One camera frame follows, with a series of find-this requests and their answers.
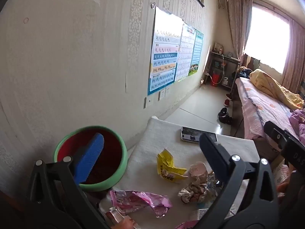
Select smartphone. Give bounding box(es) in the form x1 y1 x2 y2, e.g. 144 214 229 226
180 126 218 144

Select dark blue clothing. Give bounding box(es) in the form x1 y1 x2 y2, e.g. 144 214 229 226
238 68 253 78

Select lemon yellow wrapper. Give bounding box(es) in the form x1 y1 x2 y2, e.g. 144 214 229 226
157 148 189 184

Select small pink wrapper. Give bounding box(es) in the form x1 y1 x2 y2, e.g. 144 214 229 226
175 220 199 229

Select black shoes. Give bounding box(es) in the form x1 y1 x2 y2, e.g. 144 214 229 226
218 107 233 124

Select pink curtain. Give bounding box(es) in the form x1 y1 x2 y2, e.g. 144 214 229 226
226 0 253 60
282 19 305 93

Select pink brown packet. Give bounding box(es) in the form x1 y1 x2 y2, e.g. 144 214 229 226
105 206 141 229

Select red bucket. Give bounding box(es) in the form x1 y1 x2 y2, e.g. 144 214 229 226
210 73 221 87

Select purple cloth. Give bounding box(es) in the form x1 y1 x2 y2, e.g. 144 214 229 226
288 108 305 146

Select red trash bin green rim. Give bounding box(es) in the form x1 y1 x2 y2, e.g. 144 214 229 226
53 126 128 192

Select crumpled pale pink wrapper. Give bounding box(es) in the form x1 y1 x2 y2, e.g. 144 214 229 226
188 161 214 179

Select person's right hand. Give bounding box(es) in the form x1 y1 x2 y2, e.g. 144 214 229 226
278 182 295 197

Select window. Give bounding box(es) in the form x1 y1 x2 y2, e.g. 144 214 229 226
244 2 292 74

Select green wall poster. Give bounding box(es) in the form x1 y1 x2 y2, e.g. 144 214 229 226
188 30 204 76

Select white blue foil wrapper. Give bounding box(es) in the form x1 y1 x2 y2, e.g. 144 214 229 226
177 174 224 204

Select yellow blanket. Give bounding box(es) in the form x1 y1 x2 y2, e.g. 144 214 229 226
249 69 305 110

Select white grid wall poster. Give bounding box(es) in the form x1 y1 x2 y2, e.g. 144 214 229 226
175 23 196 82

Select pink foil wrapper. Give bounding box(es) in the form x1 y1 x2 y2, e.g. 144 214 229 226
109 190 173 218

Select blue bordered wall poster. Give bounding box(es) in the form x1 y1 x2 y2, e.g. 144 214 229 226
147 7 184 96

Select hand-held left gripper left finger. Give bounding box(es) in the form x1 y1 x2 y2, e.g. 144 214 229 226
28 133 112 229

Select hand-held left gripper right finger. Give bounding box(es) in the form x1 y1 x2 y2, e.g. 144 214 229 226
199 132 280 229

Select bed with pink quilt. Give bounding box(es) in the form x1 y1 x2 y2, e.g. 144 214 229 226
235 69 305 153

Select metal shelf rack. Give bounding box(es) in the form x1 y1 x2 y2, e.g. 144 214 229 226
205 50 241 91

